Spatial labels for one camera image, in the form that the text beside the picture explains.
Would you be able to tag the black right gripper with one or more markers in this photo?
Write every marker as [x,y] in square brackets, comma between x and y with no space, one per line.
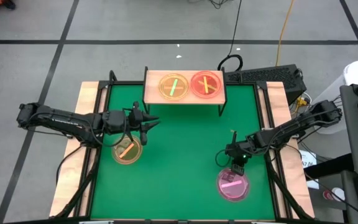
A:
[238,151]

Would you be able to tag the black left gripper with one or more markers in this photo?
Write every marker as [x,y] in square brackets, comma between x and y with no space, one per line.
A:
[135,119]

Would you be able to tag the pink translucent plate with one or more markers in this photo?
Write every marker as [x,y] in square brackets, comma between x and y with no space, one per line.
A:
[235,190]

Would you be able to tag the green translucent plate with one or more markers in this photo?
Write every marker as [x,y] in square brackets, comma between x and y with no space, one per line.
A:
[173,87]

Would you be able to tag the amber translucent plate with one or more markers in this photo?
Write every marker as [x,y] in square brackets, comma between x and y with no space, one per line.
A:
[206,84]

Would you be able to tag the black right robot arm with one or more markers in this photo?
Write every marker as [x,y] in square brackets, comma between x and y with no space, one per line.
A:
[284,130]

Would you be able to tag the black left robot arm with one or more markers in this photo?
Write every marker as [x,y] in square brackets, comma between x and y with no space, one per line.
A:
[73,124]

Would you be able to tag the wooden shelf with black legs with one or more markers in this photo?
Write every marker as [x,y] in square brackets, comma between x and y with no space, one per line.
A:
[152,93]

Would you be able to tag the orange plate with red stripe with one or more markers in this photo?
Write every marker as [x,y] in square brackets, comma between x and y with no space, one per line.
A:
[132,156]

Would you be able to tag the green table mat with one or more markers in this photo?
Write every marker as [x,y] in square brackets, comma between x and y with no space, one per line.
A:
[182,149]

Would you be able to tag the white paper sheet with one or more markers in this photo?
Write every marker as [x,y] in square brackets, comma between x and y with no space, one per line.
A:
[308,161]

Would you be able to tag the yellow plug connector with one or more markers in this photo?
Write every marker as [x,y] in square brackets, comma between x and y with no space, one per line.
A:
[301,101]

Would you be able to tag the black vented computer box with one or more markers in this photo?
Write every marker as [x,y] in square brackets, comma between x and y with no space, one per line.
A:
[269,77]

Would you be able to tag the red and white round item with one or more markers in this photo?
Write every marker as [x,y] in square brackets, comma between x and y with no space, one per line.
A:
[332,194]

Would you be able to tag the black aluminium table frame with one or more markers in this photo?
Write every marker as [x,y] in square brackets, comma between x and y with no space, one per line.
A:
[103,84]

